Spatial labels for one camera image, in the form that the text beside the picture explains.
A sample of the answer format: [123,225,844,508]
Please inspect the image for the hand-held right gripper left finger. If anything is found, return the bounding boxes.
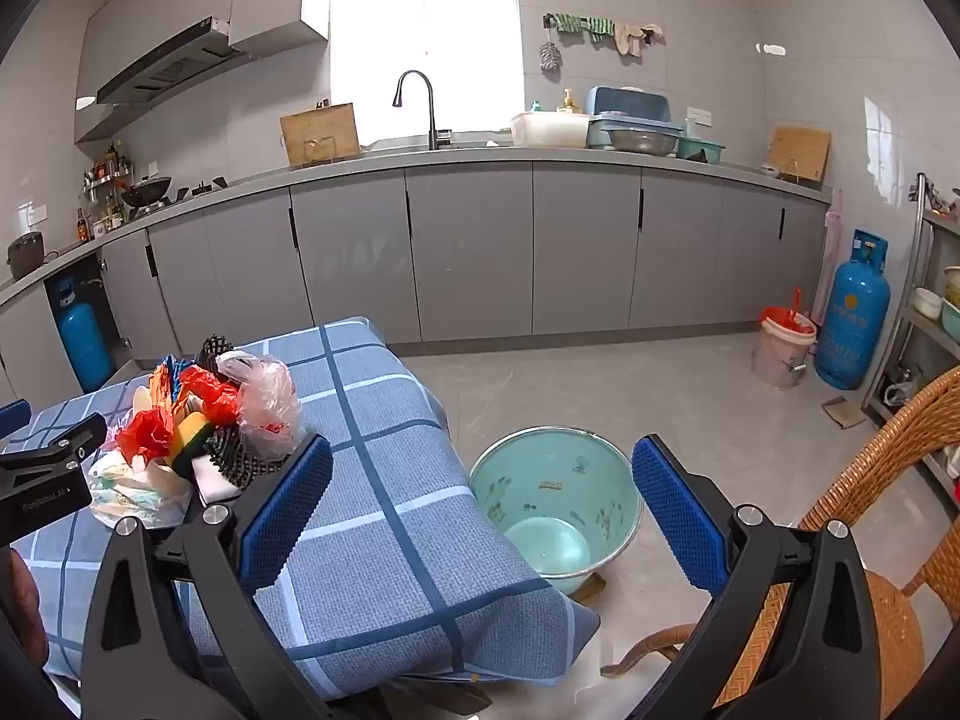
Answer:
[79,433,334,720]

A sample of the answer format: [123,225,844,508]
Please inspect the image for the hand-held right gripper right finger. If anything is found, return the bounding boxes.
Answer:
[634,433,878,720]

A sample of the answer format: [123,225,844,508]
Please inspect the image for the black foam net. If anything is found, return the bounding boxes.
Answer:
[206,426,297,490]
[198,333,236,380]

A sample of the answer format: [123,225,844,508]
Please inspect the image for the white foam block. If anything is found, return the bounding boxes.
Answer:
[193,457,252,505]

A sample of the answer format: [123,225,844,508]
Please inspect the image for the red foil wrapper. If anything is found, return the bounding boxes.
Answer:
[116,409,177,466]

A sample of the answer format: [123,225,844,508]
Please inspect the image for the clear pinkish plastic bag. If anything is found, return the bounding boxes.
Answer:
[217,351,305,460]

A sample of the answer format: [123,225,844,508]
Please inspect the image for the orange snack wrapper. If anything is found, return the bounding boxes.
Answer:
[146,358,187,413]

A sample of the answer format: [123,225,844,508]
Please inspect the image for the yellow sponge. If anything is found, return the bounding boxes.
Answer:
[166,412,216,478]

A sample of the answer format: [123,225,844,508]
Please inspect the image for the mint green basin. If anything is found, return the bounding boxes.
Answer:
[469,426,643,595]

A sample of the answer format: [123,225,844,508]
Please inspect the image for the red plastic bag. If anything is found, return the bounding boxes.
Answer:
[178,365,241,427]

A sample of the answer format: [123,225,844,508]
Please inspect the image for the person's left forearm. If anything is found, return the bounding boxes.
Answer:
[0,551,46,672]

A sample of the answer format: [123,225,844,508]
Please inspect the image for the blue plaid tablecloth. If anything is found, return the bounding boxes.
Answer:
[0,315,601,691]

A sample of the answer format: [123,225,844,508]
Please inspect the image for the small blue gas cylinder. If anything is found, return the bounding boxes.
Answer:
[58,277,118,392]

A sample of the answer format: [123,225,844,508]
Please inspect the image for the dark cooking pot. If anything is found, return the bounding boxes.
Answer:
[7,232,49,283]

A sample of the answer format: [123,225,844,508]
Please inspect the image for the cardboard piece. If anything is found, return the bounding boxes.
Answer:
[822,395,868,431]

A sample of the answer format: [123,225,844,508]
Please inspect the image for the wicker chair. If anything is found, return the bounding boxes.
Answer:
[600,366,960,720]

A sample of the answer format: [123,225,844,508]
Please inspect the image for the spice rack with bottles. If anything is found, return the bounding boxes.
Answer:
[75,141,133,242]

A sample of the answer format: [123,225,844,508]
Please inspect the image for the black wok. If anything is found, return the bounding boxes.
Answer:
[119,176,173,210]

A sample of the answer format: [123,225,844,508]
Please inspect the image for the large blue gas cylinder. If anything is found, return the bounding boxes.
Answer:
[815,229,893,391]

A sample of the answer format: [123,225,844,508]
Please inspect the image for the gas stove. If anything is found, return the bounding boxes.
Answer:
[127,175,230,215]

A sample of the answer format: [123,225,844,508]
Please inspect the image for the pink mop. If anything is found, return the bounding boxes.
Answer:
[823,187,845,332]

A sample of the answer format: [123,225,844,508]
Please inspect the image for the grey lower cabinets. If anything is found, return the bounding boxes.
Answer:
[0,161,835,407]

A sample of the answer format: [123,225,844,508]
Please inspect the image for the green plastic basket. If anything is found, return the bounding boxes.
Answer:
[675,136,727,165]

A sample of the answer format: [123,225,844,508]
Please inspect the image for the metal shelf rack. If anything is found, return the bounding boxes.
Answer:
[862,172,960,503]

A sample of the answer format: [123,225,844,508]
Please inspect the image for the metal basin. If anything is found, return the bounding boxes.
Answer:
[605,127,680,158]

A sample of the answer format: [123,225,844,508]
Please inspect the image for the cardboard box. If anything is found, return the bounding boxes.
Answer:
[279,103,362,167]

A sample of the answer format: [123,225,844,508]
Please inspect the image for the small wooden cutting board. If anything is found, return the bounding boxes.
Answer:
[766,125,833,183]

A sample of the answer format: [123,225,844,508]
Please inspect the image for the black range hood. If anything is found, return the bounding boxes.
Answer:
[95,15,248,107]

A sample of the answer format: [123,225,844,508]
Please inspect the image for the white plastic tub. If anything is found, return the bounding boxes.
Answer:
[511,111,592,150]

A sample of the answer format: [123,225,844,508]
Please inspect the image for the dark kitchen faucet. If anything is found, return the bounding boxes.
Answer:
[392,70,452,152]

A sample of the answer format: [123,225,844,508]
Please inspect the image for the blue dish rack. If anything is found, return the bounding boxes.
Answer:
[584,85,685,152]

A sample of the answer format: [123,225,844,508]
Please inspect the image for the grey hanging scrubber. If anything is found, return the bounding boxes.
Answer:
[538,21,566,75]

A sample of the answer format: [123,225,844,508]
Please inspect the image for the beige hanging gloves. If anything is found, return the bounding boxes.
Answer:
[614,22,667,58]

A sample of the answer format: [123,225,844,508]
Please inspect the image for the window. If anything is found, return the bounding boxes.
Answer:
[330,0,523,142]

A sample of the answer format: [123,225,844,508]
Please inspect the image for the green hanging cloth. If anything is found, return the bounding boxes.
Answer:
[550,12,617,44]

